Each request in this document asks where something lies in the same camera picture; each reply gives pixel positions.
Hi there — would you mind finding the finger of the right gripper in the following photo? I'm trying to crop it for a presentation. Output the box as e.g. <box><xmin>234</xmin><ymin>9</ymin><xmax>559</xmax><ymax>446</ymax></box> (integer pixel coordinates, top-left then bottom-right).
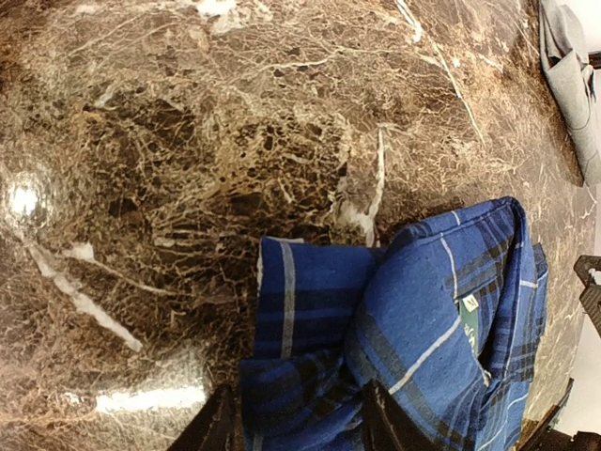
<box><xmin>574</xmin><ymin>255</ymin><xmax>601</xmax><ymax>334</ymax></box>

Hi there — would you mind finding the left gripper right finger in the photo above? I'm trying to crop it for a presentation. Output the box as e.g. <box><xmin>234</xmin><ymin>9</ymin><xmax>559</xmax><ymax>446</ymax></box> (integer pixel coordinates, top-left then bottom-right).
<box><xmin>362</xmin><ymin>380</ymin><xmax>404</xmax><ymax>451</ymax></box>

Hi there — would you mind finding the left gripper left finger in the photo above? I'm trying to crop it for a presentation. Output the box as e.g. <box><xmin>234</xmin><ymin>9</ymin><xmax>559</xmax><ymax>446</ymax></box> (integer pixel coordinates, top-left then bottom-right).
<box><xmin>167</xmin><ymin>384</ymin><xmax>243</xmax><ymax>451</ymax></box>

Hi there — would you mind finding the blue plaid long sleeve shirt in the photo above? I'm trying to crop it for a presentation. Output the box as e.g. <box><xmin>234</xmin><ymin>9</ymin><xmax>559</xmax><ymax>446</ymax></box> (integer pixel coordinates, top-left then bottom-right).
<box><xmin>239</xmin><ymin>197</ymin><xmax>548</xmax><ymax>450</ymax></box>

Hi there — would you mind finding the grey polo shirt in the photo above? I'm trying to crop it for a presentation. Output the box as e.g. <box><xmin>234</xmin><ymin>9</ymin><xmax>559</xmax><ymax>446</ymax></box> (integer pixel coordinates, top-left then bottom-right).
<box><xmin>539</xmin><ymin>1</ymin><xmax>600</xmax><ymax>186</ymax></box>

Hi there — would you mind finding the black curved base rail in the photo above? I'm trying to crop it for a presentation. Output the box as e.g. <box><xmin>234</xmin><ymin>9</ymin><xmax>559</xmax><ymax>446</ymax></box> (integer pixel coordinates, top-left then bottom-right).
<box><xmin>516</xmin><ymin>378</ymin><xmax>600</xmax><ymax>451</ymax></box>

